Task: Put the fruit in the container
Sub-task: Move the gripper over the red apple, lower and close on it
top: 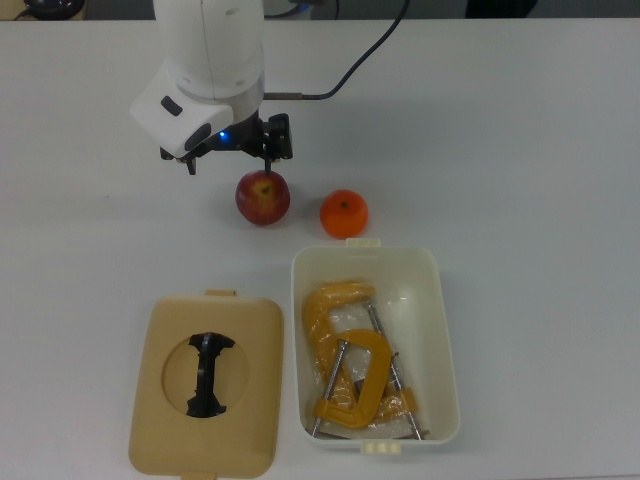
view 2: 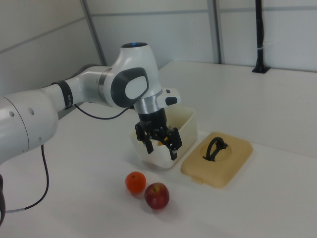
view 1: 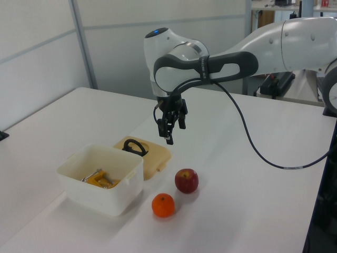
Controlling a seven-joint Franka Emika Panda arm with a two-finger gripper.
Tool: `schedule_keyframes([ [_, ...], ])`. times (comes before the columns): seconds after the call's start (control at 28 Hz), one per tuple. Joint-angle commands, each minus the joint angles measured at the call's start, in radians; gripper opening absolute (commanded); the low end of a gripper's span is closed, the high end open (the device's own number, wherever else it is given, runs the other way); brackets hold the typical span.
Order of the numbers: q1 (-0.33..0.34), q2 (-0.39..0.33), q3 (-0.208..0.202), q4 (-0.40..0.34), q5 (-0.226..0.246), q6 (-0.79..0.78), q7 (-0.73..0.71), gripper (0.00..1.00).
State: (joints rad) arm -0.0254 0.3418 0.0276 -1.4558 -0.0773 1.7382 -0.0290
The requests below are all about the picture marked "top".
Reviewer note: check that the clear plastic bag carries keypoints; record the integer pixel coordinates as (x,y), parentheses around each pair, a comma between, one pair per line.
(350,320)

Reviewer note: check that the large yellow C-clamp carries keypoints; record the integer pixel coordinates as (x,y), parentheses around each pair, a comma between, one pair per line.
(320,310)

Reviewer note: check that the tan container lid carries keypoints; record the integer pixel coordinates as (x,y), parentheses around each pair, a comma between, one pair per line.
(150,400)

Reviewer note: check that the small yellow C-clamp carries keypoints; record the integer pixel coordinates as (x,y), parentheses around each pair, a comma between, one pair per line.
(375,360)

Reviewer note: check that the black round object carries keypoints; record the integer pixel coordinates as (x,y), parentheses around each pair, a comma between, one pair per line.
(45,7)

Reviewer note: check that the orange fruit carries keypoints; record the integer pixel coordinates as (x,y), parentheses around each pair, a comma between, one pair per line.
(344,214)

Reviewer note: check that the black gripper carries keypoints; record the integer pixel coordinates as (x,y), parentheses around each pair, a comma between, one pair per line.
(237,134)

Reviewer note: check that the white plastic container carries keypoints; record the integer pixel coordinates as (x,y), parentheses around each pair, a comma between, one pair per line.
(430,350)

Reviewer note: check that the red apple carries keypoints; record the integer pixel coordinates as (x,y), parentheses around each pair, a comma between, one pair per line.
(262,200)

